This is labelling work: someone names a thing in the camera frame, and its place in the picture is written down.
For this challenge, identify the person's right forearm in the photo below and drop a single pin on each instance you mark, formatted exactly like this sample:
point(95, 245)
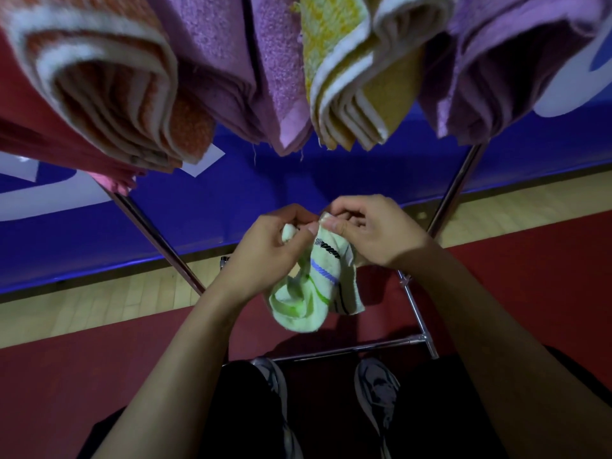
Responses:
point(521, 363)

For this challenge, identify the metal drying rack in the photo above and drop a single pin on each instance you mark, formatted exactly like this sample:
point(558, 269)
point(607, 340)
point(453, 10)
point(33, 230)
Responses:
point(454, 191)

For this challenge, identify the person's black trousers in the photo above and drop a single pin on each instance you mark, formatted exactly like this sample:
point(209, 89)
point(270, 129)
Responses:
point(440, 415)

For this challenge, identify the orange patterned towel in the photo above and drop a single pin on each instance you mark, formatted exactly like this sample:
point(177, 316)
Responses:
point(110, 76)

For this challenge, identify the yellow white cloth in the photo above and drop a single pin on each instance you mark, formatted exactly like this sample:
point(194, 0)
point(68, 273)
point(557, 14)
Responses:
point(349, 71)

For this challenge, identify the person's left hand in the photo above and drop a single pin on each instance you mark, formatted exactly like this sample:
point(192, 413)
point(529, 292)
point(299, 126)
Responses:
point(258, 258)

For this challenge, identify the pale green towel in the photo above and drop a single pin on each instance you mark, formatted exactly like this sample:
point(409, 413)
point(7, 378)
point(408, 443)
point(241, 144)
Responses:
point(315, 286)

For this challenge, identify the person's right grey shoe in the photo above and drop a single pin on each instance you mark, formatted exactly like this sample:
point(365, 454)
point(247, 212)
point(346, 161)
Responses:
point(377, 391)

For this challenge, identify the blue banner with white print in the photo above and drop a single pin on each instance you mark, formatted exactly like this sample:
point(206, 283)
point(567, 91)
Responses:
point(215, 205)

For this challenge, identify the person's grey shoe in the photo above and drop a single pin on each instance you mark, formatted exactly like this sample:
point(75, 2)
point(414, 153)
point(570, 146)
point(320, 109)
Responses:
point(377, 391)
point(277, 391)

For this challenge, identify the person's right hand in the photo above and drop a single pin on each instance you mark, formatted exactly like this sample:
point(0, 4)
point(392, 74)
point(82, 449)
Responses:
point(382, 229)

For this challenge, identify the person's left grey shoe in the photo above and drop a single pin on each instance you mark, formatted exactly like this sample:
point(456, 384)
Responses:
point(277, 391)

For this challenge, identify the pink towel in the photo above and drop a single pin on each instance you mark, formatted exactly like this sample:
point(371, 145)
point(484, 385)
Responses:
point(43, 148)

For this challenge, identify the purple towel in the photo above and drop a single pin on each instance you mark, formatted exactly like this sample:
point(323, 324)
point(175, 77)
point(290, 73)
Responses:
point(497, 66)
point(248, 62)

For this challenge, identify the person's left forearm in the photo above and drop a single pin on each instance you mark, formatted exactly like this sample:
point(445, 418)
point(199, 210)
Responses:
point(167, 382)

